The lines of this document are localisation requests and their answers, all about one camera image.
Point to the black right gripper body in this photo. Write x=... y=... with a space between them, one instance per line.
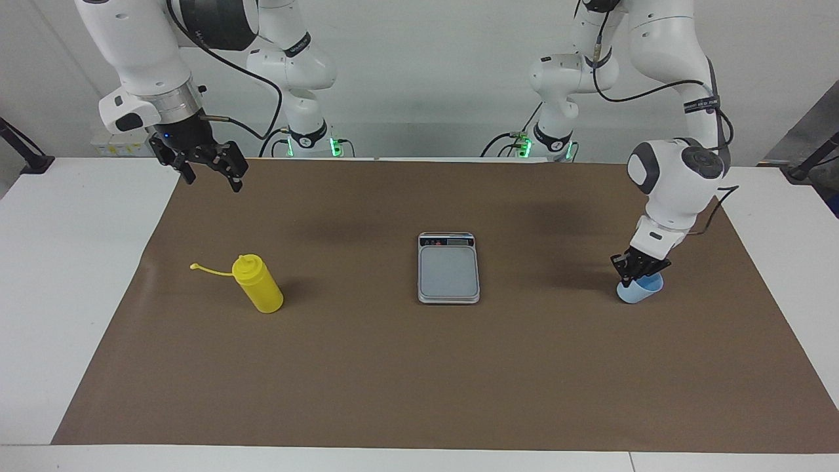
x=187 y=141

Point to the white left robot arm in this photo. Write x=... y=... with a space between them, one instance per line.
x=682 y=170

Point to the white boxes with yellow labels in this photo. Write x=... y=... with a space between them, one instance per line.
x=111 y=144

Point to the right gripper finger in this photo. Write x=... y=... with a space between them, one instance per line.
x=231 y=164
x=185 y=170

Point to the black clamp stand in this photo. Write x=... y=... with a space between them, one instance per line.
x=36 y=162
x=799 y=172

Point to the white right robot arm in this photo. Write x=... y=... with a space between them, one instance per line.
x=141 y=46

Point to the yellow squeeze seasoning bottle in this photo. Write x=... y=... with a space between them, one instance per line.
x=259 y=285

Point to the light blue plastic cup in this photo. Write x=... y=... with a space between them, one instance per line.
x=645 y=292

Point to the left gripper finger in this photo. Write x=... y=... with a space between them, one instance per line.
x=624 y=270
x=647 y=275

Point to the brown table mat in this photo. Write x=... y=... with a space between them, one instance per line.
x=393 y=367

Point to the silver digital kitchen scale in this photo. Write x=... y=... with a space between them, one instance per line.
x=449 y=275

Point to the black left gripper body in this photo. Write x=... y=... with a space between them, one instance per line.
x=645 y=262

